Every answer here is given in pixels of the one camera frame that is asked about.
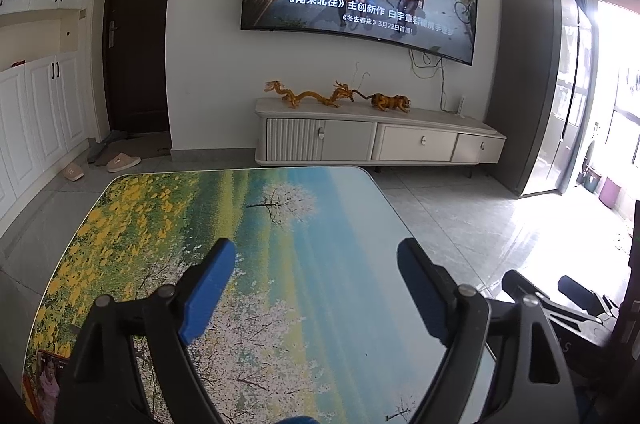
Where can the golden tiger figurine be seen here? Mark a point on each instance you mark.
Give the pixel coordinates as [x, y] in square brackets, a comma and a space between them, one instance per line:
[384, 103]

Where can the golden dragon figurine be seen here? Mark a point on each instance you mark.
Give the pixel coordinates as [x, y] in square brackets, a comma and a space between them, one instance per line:
[341, 91]

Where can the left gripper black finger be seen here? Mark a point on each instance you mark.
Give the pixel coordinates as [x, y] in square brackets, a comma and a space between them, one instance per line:
[588, 300]

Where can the purple stool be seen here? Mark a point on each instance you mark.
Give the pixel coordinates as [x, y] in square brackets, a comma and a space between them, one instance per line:
[610, 192]

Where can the white wall cupboard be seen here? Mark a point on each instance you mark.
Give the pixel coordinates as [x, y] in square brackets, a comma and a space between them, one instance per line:
[43, 113]

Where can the beige slipper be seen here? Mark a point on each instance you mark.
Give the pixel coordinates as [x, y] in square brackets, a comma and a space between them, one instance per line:
[121, 162]
[73, 172]

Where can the dark brown entrance door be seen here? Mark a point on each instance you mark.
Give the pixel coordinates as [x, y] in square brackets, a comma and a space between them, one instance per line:
[134, 73]

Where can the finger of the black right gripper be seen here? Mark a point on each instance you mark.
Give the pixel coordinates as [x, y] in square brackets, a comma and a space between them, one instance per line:
[518, 288]

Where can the white power strip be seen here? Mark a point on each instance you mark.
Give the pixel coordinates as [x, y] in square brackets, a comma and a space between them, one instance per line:
[461, 104]

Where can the red photo card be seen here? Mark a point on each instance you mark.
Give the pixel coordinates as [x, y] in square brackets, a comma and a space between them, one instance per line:
[41, 384]

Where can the white tv cabinet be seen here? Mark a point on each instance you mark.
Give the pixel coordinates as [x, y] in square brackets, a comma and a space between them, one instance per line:
[357, 134]

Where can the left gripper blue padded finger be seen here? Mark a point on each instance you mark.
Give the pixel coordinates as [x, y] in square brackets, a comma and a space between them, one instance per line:
[431, 289]
[201, 287]

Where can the dark grey tall cabinet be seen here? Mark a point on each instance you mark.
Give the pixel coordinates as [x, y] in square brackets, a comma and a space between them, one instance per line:
[541, 94]

